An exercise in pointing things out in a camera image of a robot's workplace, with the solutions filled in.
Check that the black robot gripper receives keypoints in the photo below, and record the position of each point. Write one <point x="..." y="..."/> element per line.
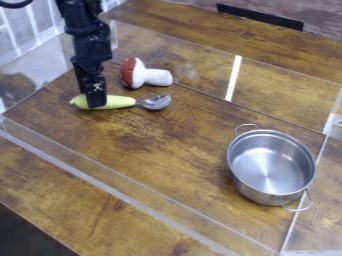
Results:
<point x="91" y="40"/>

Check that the green handled metal spoon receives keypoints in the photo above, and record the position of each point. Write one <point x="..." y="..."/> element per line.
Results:
<point x="116" y="102"/>

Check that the red white plush mushroom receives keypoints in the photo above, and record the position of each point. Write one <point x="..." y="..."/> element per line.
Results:
<point x="135" y="74"/>

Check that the clear acrylic triangle stand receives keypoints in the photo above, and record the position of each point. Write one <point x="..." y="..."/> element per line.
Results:
<point x="112" y="34"/>

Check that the black bar on table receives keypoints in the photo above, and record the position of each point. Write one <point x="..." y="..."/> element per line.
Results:
<point x="260" y="17"/>

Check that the stainless steel pot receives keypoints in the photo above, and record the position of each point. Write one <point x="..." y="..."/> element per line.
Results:
<point x="272" y="168"/>

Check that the clear acrylic enclosure wall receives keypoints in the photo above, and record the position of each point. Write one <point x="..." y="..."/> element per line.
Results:
<point x="132" y="182"/>

